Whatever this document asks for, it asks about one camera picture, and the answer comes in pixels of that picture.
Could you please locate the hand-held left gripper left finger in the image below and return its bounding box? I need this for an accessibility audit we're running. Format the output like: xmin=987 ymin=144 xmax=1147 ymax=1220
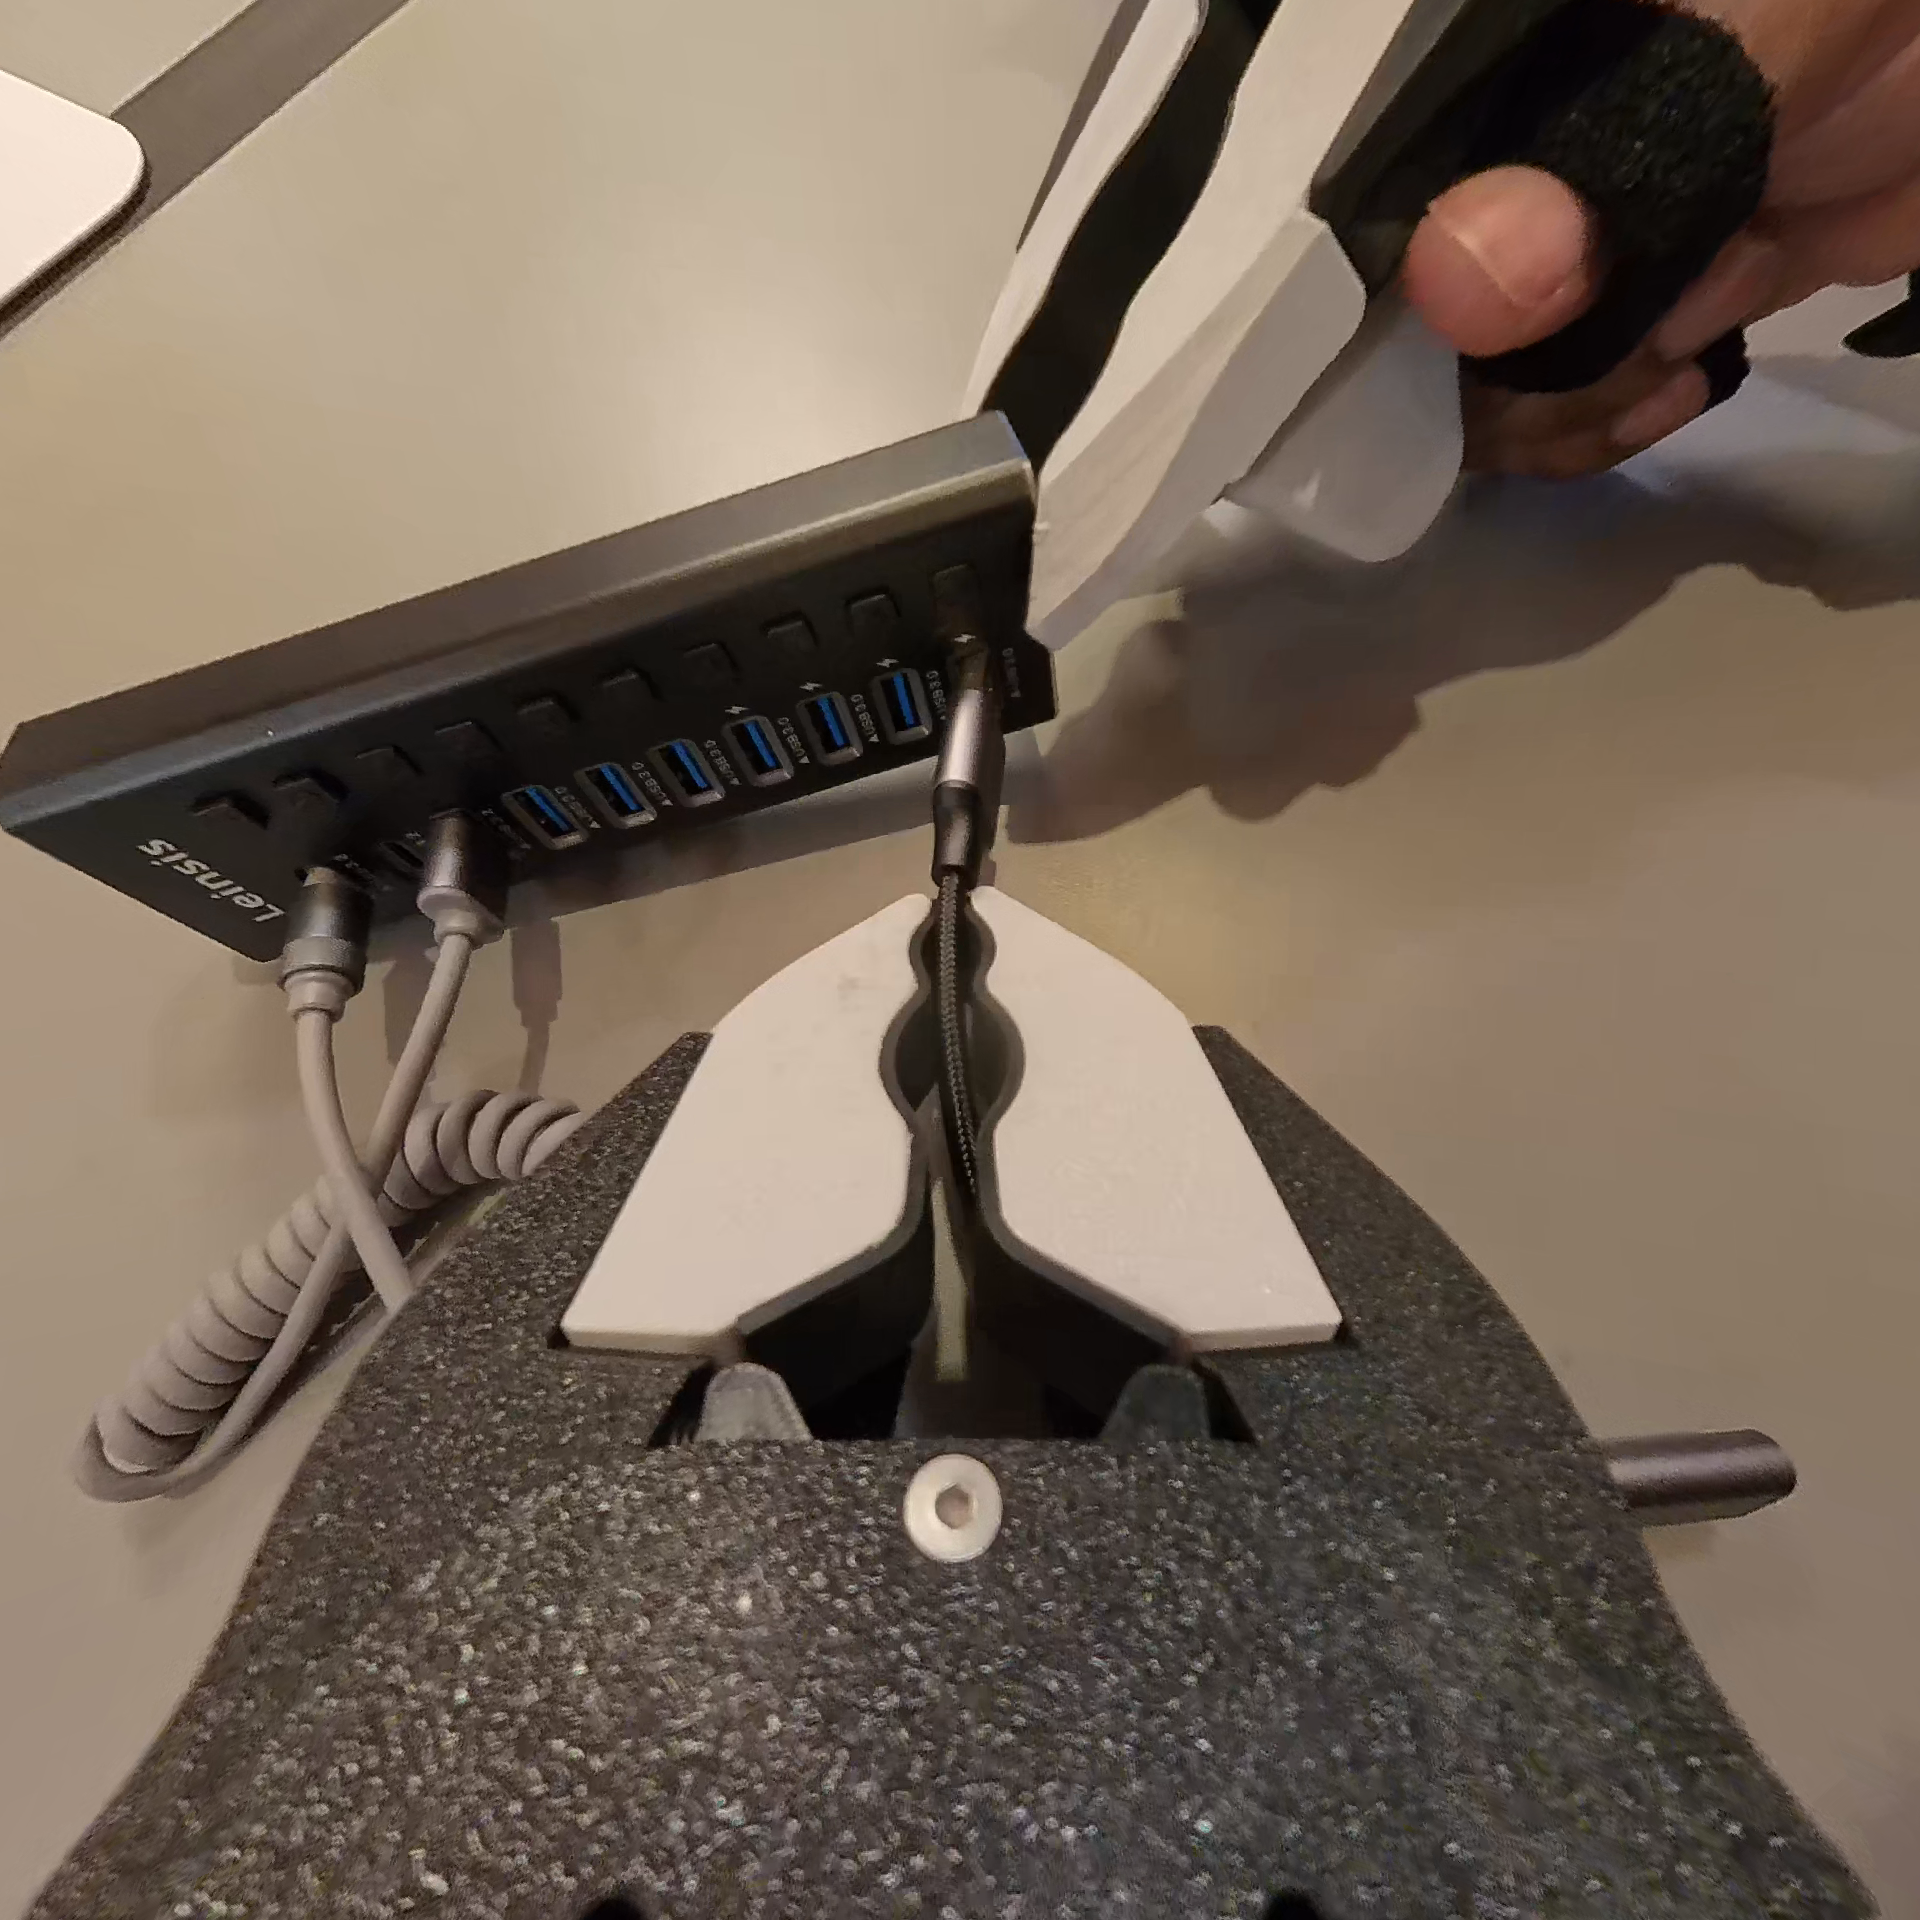
xmin=559 ymin=892 xmax=941 ymax=1352

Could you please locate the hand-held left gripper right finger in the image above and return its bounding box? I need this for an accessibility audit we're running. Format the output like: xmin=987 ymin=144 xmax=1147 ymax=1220
xmin=972 ymin=892 xmax=1340 ymax=1352

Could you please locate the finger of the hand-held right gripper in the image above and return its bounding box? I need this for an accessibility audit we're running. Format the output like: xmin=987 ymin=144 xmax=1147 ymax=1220
xmin=972 ymin=0 xmax=1275 ymax=452
xmin=1031 ymin=0 xmax=1428 ymax=651

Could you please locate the black braided USB cable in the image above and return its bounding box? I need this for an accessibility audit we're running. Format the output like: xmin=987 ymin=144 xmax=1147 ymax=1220
xmin=900 ymin=582 xmax=1801 ymax=1529

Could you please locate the grey USB cable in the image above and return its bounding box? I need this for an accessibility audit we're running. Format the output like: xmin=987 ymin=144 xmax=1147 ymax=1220
xmin=81 ymin=802 xmax=585 ymax=1500

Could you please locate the black USB hub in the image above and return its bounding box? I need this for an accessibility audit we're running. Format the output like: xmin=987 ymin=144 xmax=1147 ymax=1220
xmin=0 ymin=413 xmax=1064 ymax=971

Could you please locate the person's right hand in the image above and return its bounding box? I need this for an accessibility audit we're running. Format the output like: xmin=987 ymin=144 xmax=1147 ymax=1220
xmin=1408 ymin=0 xmax=1920 ymax=485

